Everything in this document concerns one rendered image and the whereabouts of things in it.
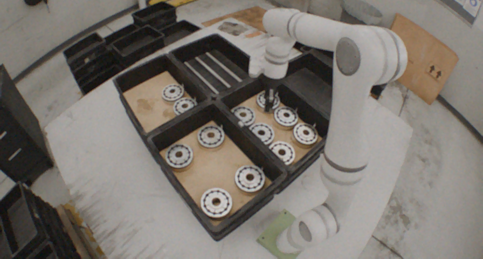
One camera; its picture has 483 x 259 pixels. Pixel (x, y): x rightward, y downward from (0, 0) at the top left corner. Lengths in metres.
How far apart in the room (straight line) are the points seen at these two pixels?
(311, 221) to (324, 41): 0.39
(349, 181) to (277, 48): 0.38
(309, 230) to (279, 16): 0.50
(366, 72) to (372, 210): 0.86
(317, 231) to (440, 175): 2.34
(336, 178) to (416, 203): 1.95
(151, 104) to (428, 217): 2.36
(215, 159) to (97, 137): 0.64
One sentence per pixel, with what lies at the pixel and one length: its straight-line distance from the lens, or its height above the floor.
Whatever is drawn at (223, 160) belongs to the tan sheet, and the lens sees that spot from 0.87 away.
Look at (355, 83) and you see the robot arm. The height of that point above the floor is 1.40.
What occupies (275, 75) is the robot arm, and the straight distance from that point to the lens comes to 0.69.
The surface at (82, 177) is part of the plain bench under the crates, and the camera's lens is 1.17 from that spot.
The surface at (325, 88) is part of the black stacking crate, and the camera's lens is 1.23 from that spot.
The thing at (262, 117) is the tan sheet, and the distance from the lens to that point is 1.00.
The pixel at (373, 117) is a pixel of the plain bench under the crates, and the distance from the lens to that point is 1.44.
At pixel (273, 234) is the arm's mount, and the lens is 0.88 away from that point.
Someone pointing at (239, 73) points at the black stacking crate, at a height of 0.83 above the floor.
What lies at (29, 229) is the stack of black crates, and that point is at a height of 0.49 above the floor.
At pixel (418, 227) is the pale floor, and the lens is 2.29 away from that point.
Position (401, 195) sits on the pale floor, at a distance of 2.26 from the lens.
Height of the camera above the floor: 1.59
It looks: 52 degrees down
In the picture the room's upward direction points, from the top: 6 degrees clockwise
